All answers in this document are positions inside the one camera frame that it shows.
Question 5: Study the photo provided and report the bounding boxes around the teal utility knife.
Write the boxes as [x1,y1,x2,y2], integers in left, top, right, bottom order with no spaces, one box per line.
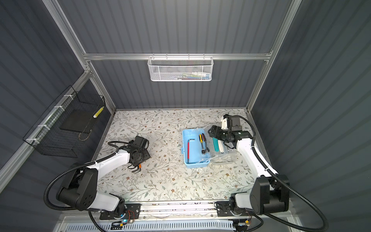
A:
[213,138,220,152]

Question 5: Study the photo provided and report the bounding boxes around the blue plastic tool box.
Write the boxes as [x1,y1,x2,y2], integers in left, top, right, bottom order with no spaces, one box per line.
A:
[181,125,237,169]

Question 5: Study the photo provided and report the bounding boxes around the red handled hex key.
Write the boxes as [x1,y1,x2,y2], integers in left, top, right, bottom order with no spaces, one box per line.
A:
[187,139,195,164]

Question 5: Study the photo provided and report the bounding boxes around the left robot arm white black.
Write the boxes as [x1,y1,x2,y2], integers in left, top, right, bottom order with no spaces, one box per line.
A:
[56,136,150,215]

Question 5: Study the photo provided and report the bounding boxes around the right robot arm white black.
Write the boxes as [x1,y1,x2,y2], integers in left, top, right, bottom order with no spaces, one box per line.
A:
[208,125,289,215]

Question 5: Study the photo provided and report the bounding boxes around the yellow green marker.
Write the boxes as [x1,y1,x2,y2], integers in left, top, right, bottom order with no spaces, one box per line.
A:
[93,106,104,119]

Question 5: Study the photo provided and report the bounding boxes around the markers in white basket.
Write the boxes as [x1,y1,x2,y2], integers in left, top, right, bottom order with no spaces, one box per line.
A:
[174,72,212,81]

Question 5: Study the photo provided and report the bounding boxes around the black pad in basket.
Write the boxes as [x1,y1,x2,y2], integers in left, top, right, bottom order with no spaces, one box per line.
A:
[60,110,98,134]

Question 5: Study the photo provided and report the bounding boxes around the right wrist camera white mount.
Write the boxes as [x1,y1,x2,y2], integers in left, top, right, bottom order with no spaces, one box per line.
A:
[221,114,242,131]

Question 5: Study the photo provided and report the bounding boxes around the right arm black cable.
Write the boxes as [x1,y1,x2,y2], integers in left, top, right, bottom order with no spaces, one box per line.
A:
[231,115,329,232]

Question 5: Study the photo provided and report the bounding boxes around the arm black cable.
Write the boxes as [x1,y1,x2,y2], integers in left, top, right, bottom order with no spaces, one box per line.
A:
[231,115,329,232]
[43,140,134,232]

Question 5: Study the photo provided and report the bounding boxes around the black wire basket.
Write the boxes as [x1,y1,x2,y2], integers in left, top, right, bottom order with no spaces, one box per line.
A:
[23,89,106,158]

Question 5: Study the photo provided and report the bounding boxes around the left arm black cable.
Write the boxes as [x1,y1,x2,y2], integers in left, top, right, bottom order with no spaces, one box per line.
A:
[43,140,134,232]

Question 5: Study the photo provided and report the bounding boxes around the white wire mesh basket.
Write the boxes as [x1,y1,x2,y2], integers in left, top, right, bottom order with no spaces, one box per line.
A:
[147,57,214,82]

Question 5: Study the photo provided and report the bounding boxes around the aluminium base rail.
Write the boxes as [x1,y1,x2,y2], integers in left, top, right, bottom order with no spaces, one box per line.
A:
[54,200,295,232]

